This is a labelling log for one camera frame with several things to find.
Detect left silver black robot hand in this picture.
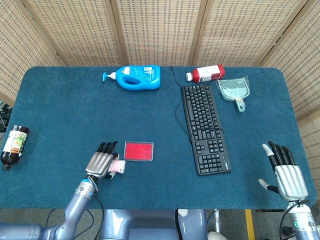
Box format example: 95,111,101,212
85,141,120,180

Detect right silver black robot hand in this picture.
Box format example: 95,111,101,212
258,141,309,202

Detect small white box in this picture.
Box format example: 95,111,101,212
108,159,127,174

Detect red card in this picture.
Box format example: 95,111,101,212
123,141,154,163

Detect light blue dustpan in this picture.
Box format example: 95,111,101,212
215,76,250,113

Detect blue felt table mat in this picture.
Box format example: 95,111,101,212
0,65,318,210

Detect blue-grey robot torso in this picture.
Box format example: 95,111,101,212
99,208,208,240

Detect metal table leg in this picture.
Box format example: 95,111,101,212
214,208,221,232

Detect brown bottle with label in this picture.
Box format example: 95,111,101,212
0,124,30,171

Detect white shoe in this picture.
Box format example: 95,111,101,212
207,231,229,240

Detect blue pump detergent bottle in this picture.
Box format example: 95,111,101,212
101,65,161,91

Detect black computer keyboard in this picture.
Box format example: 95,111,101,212
181,84,233,176

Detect red bottle with white cap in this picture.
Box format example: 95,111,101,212
185,64,226,83

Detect woven bamboo folding screen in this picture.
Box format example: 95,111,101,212
0,0,320,173

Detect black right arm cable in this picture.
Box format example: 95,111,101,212
278,201,302,240

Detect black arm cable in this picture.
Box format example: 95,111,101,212
92,192,105,240
278,201,302,240

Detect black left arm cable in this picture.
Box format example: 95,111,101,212
92,192,105,240

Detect dark equipment with cables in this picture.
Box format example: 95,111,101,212
0,99,13,132

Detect black keyboard cable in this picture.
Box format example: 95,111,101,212
170,65,225,146

